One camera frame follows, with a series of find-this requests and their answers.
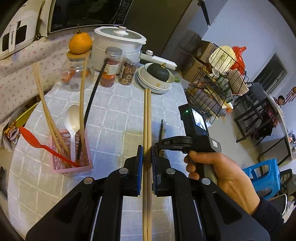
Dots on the white plastic spoon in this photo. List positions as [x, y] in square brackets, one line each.
[72, 118]

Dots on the red spice jar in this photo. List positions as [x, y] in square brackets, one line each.
[109, 71]

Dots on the person's right hand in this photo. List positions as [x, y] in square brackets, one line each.
[231, 176]

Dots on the blue plastic stool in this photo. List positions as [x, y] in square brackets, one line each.
[261, 171]

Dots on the floral cloth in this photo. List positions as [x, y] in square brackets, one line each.
[23, 69]

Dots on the red plastic bag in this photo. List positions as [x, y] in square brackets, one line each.
[239, 55]

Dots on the white shoe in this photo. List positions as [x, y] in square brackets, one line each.
[288, 208]

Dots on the white table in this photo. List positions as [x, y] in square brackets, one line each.
[283, 120]

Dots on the yellow cartoon box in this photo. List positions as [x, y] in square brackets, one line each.
[16, 129]

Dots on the woven basket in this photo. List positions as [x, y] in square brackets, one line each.
[237, 82]

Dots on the black microwave oven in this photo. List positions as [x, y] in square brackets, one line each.
[81, 14]

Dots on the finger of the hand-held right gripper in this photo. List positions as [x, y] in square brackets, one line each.
[173, 143]

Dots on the glass jar with wooden lid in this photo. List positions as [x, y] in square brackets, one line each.
[71, 78]

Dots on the red plastic spoon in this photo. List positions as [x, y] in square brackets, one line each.
[30, 138]

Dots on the napa cabbage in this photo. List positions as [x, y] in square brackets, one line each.
[223, 58]

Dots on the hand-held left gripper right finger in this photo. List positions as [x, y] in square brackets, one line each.
[154, 171]

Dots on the grey refrigerator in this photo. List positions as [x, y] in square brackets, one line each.
[161, 23]

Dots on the white bowl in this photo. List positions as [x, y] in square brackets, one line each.
[152, 91]

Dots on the dark window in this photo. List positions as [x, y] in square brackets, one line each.
[269, 71]

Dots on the white air fryer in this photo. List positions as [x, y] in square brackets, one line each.
[13, 34]

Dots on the black chair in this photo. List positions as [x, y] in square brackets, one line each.
[252, 109]

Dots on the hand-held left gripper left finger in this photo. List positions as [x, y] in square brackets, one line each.
[139, 171]

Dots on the pink perforated utensil basket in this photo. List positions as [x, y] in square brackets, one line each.
[69, 168]

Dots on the white electric pot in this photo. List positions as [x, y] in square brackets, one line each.
[115, 44]

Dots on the stack of white bowls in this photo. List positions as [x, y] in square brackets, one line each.
[159, 86]

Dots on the green squash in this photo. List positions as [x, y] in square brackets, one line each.
[158, 73]

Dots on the orange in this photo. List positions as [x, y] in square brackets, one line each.
[81, 42]

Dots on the jar of dried slices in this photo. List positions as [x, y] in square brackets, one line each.
[127, 74]

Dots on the cardboard box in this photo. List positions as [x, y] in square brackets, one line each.
[196, 53]

